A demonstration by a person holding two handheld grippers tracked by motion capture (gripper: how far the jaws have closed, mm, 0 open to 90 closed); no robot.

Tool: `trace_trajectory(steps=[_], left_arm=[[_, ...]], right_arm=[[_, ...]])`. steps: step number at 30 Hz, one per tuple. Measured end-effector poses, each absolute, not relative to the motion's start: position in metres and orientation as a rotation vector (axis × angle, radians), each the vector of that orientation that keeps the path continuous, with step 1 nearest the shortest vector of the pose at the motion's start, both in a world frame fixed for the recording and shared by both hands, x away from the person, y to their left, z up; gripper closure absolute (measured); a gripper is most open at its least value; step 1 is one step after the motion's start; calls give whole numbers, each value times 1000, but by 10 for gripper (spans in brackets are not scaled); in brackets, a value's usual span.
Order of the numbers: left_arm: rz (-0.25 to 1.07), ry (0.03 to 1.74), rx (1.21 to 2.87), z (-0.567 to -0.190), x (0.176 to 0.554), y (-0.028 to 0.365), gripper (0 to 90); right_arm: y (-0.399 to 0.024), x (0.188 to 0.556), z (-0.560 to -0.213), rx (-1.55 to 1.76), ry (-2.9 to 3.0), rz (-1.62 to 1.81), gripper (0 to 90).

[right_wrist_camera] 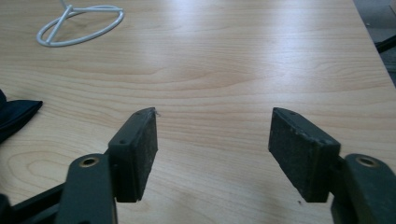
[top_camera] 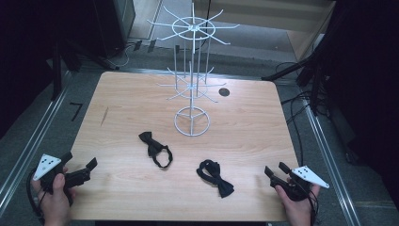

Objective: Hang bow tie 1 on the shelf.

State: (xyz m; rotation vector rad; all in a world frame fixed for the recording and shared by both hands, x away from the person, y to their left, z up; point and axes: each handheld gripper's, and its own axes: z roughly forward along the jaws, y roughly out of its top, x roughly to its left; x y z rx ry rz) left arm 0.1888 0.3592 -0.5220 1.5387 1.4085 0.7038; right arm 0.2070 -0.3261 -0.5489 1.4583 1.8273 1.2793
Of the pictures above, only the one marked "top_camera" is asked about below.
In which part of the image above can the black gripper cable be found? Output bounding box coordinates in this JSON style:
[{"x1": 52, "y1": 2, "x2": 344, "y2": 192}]
[
  {"x1": 305, "y1": 185, "x2": 320, "y2": 226},
  {"x1": 25, "y1": 168, "x2": 46, "y2": 225}
]

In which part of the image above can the black stand leg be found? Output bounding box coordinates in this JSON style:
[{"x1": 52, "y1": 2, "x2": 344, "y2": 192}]
[{"x1": 261, "y1": 53, "x2": 318, "y2": 83}]

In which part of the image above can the black floor cable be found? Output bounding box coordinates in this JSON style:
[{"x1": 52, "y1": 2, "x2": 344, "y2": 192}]
[{"x1": 276, "y1": 60, "x2": 330, "y2": 168}]

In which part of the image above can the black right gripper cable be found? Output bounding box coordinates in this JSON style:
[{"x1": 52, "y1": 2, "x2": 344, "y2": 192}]
[{"x1": 305, "y1": 185, "x2": 320, "y2": 226}]

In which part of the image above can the black bow tie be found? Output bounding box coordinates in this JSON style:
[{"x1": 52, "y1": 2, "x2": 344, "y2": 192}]
[
  {"x1": 196, "y1": 159, "x2": 235, "y2": 200},
  {"x1": 137, "y1": 131, "x2": 174, "y2": 170}
]

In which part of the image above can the white wire display rack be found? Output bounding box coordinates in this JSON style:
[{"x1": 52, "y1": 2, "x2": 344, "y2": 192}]
[{"x1": 146, "y1": 2, "x2": 241, "y2": 137}]

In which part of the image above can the black cabinet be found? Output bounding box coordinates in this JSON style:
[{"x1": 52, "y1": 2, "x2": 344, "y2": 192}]
[{"x1": 92, "y1": 0, "x2": 136, "y2": 59}]

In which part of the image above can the person's right hand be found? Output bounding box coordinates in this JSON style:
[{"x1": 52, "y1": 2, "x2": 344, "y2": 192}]
[{"x1": 274, "y1": 180, "x2": 322, "y2": 226}]

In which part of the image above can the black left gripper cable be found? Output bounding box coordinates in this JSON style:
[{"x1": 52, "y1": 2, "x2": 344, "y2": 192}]
[{"x1": 25, "y1": 168, "x2": 46, "y2": 225}]

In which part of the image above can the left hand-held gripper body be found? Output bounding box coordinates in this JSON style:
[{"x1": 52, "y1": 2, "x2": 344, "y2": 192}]
[{"x1": 32, "y1": 153, "x2": 92, "y2": 206}]

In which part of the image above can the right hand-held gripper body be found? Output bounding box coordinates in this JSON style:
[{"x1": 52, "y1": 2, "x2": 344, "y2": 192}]
[{"x1": 272, "y1": 165, "x2": 331, "y2": 202}]

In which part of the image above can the metal floor rail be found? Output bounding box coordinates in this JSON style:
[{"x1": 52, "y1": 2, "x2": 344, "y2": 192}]
[
  {"x1": 0, "y1": 70, "x2": 72, "y2": 208},
  {"x1": 302, "y1": 93, "x2": 361, "y2": 226}
]

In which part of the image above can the person's left hand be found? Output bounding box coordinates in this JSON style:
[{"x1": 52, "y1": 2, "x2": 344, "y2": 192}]
[{"x1": 31, "y1": 168, "x2": 77, "y2": 226}]

